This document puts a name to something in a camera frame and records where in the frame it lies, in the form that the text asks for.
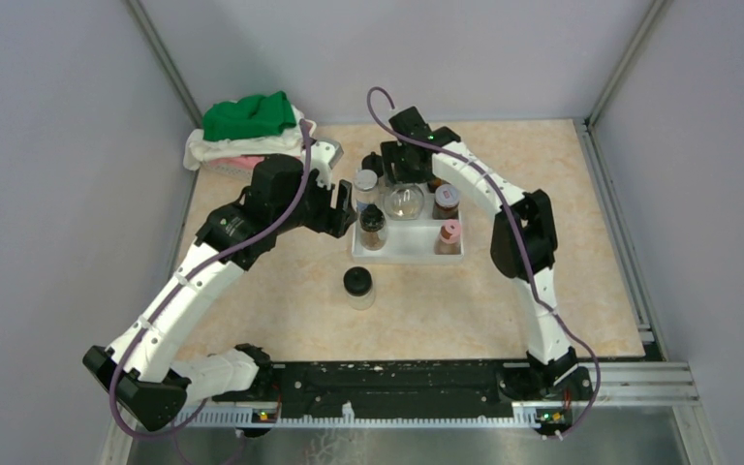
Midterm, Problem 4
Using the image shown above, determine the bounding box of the pink lid spice jar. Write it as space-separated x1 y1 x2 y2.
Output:
434 219 463 255

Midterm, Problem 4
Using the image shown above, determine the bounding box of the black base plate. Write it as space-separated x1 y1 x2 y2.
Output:
213 359 592 419

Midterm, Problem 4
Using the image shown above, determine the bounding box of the green cloth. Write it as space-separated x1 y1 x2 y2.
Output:
202 91 298 141

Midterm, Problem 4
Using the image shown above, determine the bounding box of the silver perforated lid shaker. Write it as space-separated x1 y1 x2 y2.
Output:
353 170 379 214

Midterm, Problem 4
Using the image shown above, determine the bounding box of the white cable duct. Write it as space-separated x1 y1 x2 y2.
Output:
188 403 541 429

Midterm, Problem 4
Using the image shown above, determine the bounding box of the black grinder top jar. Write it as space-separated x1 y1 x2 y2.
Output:
359 204 388 251

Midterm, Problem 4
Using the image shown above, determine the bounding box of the pink cloth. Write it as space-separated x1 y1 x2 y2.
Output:
210 155 265 179

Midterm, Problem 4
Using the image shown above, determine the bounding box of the white plastic basket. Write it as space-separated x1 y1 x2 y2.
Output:
187 119 317 180

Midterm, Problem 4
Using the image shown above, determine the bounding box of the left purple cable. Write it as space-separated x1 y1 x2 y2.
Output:
108 119 317 465

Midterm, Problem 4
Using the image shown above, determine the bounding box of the red lid sauce jar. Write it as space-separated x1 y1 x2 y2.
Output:
426 178 446 194

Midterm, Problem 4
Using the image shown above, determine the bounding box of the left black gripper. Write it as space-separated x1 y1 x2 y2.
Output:
273 163 357 238

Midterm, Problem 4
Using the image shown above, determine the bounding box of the white cloth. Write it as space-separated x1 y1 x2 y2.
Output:
182 125 303 171

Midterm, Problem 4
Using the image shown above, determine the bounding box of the white divided plastic tray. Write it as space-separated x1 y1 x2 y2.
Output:
351 177 465 265

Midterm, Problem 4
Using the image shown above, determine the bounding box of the clear lid glass jar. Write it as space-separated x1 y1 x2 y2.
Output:
383 183 424 221

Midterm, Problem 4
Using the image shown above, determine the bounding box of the black cap glass jar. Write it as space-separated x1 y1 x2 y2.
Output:
343 266 376 311

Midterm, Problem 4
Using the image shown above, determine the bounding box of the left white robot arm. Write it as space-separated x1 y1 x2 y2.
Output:
82 155 357 434

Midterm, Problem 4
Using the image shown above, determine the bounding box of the black cap sesame jar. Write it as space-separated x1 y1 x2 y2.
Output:
361 152 385 179

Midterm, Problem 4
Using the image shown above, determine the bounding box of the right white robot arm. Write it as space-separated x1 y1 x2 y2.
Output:
379 107 578 399

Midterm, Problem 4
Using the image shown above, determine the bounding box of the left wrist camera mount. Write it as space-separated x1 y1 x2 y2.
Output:
310 139 344 189

